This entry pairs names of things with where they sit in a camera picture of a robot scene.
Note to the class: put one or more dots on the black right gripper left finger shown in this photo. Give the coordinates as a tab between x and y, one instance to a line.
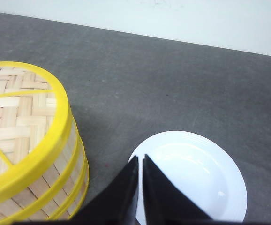
116	204

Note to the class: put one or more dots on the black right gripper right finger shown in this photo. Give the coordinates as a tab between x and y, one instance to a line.
164	204

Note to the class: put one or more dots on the bamboo steamer basket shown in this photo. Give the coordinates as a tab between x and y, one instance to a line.
61	190
20	203
75	200

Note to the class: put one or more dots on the woven bamboo steamer lid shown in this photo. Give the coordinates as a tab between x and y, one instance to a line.
34	118

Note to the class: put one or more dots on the white round plate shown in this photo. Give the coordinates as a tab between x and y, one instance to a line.
201	170

